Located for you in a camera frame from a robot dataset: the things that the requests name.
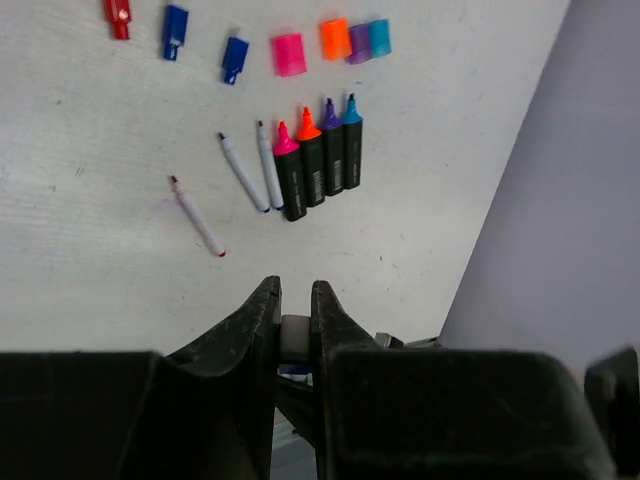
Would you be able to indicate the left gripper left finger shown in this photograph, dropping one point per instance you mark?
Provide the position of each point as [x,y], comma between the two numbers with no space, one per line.
[205,411]

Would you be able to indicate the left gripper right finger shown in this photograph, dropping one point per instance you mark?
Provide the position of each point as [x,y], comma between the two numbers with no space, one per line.
[438,413]

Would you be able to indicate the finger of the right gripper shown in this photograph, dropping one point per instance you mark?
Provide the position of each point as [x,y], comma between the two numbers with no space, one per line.
[611,386]

